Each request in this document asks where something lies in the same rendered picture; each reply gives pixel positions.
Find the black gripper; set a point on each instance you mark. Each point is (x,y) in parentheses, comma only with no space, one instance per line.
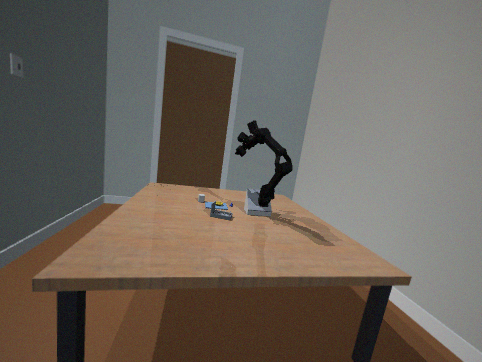
(241,150)

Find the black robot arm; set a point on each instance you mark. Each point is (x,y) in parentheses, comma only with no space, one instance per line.
(260,136)

